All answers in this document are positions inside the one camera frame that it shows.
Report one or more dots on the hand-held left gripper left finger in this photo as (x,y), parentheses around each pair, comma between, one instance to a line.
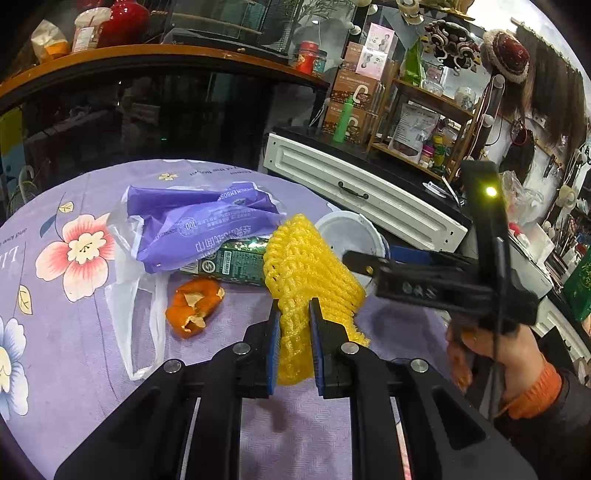
(272,341)

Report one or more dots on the ornate beaded headpiece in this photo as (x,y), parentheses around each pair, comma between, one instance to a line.
(450,44)

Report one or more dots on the brown photo box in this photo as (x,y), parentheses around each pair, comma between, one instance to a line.
(364,60)

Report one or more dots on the clear bag of pink items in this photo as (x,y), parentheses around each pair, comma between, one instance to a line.
(524,198)

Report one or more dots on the wooden shelf rack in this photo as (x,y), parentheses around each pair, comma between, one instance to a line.
(392,152)

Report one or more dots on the green drink carton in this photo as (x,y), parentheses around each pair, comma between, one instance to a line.
(231,265)

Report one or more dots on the orange peel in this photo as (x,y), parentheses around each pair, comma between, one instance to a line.
(178,318)

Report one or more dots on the kraft paper snack bag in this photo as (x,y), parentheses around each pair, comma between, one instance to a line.
(48,44)

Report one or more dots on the blue cup with white lid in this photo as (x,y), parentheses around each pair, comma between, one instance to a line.
(346,233)

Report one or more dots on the red embroidered hat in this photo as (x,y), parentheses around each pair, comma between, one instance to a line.
(505,55)

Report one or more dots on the black framed glass terrarium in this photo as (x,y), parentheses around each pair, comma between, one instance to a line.
(221,23)

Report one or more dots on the hanging hair extensions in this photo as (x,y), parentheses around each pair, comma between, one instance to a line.
(549,87)

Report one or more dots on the brown product box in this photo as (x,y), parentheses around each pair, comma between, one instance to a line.
(358,90)
(364,127)

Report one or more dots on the yellow foam fruit net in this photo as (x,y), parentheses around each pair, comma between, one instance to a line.
(300,263)

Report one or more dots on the person's right hand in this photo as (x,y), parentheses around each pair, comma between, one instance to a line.
(517,364)

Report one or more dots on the white desk drawer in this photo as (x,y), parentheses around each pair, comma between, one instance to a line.
(351,184)

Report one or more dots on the person's right forearm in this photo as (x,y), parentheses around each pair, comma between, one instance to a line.
(554,415)

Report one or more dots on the curved wooden counter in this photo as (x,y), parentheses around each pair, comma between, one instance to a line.
(161,57)

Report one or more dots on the red vase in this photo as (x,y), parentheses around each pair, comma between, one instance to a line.
(124,23)

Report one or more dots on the green shopping bag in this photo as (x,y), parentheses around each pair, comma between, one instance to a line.
(579,286)

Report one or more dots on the green bottle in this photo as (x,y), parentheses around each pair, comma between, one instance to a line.
(344,122)

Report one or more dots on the teal jar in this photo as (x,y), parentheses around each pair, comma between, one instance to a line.
(321,63)

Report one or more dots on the hanging dark wig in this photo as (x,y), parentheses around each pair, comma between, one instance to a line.
(517,147)

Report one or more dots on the pink photo card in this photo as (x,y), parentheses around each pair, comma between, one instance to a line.
(382,39)

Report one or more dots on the purple tissue package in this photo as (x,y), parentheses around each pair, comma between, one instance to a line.
(203,221)

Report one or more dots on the red tin can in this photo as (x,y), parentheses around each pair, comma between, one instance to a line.
(307,57)

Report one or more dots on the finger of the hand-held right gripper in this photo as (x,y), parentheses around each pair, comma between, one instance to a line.
(415,254)
(415,286)

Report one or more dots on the translucent white plastic bag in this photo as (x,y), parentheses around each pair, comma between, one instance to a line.
(138,295)

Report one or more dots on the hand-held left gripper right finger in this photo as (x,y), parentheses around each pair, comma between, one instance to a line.
(317,350)

